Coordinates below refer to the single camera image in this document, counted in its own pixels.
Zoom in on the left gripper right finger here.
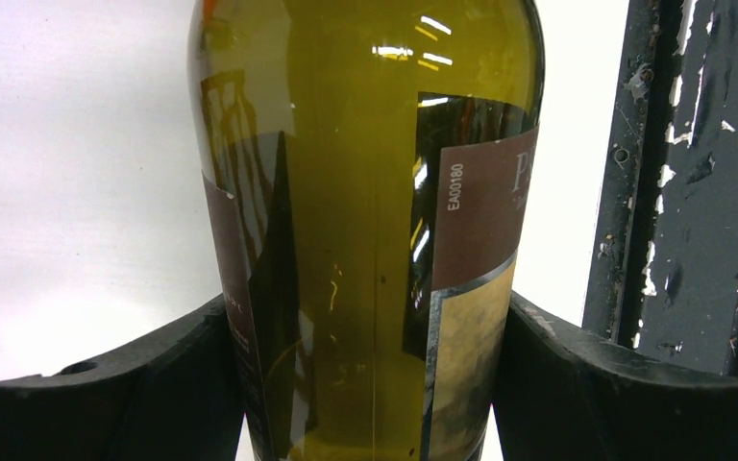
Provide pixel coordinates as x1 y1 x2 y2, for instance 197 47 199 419
493 295 738 460

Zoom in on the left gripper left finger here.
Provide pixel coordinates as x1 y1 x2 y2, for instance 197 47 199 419
0 298 243 460

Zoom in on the dark wine bottle brown label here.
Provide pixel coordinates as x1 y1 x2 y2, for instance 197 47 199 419
188 0 545 460

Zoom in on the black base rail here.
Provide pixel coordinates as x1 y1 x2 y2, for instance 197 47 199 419
582 0 738 376

